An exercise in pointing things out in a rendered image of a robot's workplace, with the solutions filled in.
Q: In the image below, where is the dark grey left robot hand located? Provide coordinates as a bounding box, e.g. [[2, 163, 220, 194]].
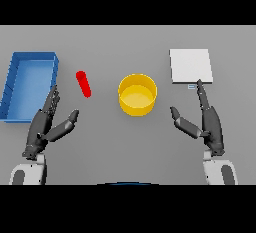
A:
[[21, 84, 80, 161]]

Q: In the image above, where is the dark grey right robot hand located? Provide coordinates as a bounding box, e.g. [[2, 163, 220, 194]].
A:
[[169, 78, 226, 157]]

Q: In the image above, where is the thin dark arc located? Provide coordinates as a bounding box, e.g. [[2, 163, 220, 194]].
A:
[[96, 181, 160, 186]]

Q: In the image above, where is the yellow bowl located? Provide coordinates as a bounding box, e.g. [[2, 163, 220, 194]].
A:
[[117, 73, 158, 117]]

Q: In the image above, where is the pale square measuring scale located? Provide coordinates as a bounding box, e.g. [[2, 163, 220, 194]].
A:
[[168, 48, 214, 90]]

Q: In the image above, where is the red beaker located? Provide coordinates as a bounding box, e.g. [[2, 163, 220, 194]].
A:
[[75, 70, 93, 99]]

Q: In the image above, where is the blue tray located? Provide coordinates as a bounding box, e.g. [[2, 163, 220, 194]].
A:
[[0, 51, 60, 124]]

